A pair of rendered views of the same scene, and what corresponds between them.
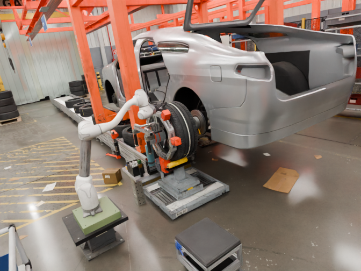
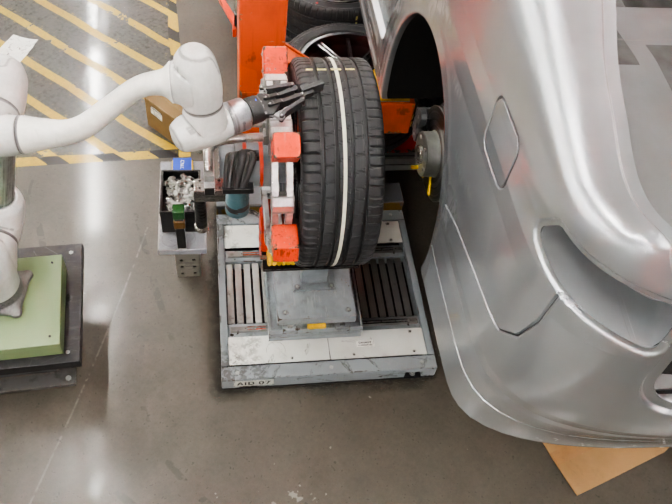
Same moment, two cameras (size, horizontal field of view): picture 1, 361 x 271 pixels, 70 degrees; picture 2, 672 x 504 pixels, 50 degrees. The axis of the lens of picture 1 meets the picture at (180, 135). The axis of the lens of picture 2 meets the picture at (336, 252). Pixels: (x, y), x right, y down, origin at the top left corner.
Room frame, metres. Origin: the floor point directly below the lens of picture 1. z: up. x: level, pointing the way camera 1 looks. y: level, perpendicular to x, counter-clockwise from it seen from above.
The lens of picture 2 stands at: (1.30, -0.43, 2.53)
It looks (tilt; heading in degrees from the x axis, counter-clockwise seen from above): 53 degrees down; 16
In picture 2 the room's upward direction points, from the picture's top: 10 degrees clockwise
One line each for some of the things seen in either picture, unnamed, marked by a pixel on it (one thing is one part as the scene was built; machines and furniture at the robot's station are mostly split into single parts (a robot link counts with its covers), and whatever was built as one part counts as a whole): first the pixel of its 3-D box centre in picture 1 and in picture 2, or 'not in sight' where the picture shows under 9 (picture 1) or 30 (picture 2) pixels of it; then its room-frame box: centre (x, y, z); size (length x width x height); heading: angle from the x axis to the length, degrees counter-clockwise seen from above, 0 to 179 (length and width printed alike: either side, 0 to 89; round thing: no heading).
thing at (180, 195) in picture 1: (179, 184); (309, 280); (2.87, 0.09, 0.13); 0.50 x 0.36 x 0.10; 31
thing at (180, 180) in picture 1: (179, 171); (314, 259); (2.84, 0.08, 0.32); 0.40 x 0.30 x 0.28; 31
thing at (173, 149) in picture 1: (160, 135); (274, 164); (2.75, 0.22, 0.85); 0.54 x 0.07 x 0.54; 31
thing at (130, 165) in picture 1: (135, 167); (181, 199); (2.72, 0.57, 0.51); 0.20 x 0.14 x 0.13; 30
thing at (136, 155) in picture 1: (117, 144); not in sight; (4.32, 1.12, 0.28); 2.47 x 0.09 x 0.22; 31
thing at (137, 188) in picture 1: (137, 187); (186, 236); (2.78, 0.60, 0.21); 0.10 x 0.10 x 0.42; 31
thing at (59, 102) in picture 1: (74, 106); not in sight; (9.39, 3.68, 0.20); 6.82 x 0.86 x 0.39; 31
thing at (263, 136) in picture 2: (152, 123); (237, 146); (2.61, 0.28, 1.03); 0.19 x 0.18 x 0.11; 121
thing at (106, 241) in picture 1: (97, 229); (16, 327); (2.17, 0.95, 0.15); 0.50 x 0.50 x 0.30; 34
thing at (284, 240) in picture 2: (175, 141); (284, 243); (2.49, 0.06, 0.85); 0.09 x 0.08 x 0.07; 31
